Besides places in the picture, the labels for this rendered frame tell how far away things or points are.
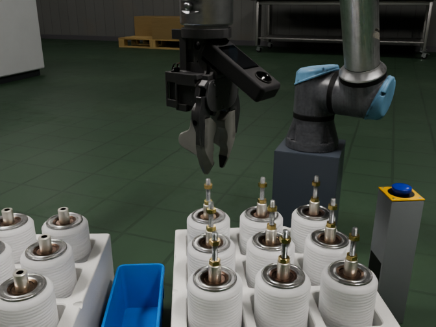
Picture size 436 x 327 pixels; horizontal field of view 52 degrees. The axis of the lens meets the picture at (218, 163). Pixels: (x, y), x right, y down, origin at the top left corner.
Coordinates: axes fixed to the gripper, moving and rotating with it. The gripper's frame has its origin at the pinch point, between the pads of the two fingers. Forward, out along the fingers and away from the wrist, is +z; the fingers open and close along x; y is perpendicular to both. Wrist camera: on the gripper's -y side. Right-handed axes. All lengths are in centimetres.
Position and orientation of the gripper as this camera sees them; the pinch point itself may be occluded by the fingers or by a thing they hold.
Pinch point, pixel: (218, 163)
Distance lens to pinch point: 68.8
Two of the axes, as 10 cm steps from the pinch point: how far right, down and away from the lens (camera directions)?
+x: -6.2, 2.7, -7.4
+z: 0.0, 9.4, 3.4
